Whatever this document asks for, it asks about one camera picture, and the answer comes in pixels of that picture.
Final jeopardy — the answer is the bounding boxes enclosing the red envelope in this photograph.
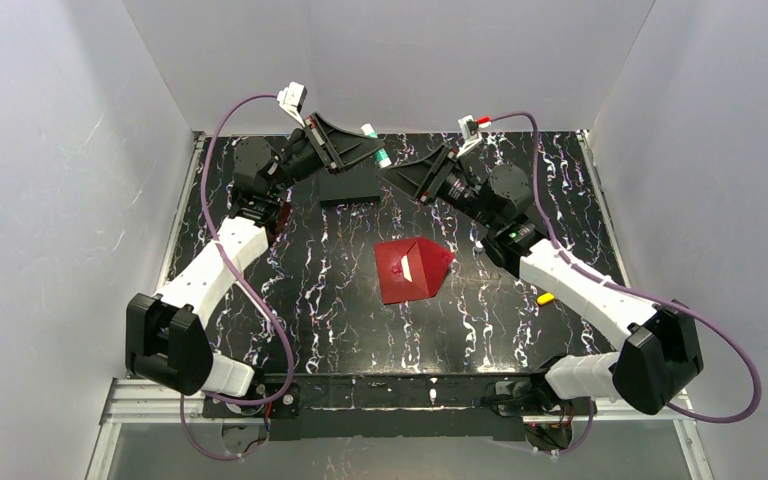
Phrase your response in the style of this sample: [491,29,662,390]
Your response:
[374,237,455,305]

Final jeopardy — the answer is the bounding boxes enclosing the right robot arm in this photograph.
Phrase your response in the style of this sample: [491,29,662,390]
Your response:
[378,145,704,416]

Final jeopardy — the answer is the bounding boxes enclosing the black rectangular block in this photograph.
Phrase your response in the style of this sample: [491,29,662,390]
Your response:
[317,168,381,208]

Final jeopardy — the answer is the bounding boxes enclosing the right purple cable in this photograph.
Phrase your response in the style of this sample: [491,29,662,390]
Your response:
[486,111,763,458]

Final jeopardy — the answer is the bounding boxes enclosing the aluminium rail frame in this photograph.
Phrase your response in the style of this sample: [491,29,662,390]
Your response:
[87,373,711,479]

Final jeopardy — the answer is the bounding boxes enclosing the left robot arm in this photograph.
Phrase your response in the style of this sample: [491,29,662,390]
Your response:
[125,113,384,399]

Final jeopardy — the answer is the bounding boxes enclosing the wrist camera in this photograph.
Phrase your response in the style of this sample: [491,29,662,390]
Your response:
[457,115,491,158]
[276,82,307,126]

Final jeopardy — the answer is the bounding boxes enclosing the yellow handled screwdriver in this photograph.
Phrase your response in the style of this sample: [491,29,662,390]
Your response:
[536,292,555,306]

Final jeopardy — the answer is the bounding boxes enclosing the cream paper letter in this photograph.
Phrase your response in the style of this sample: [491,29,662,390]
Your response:
[400,256,412,282]

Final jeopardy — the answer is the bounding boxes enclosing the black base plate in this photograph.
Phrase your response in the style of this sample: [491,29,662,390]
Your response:
[203,373,590,446]

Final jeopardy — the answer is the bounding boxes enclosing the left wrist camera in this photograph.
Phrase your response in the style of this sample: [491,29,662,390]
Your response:
[276,82,307,126]

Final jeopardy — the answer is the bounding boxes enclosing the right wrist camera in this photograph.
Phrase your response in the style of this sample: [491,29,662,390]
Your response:
[457,115,491,158]

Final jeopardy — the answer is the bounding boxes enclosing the green white glue stick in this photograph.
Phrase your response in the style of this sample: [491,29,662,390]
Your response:
[360,123,392,168]

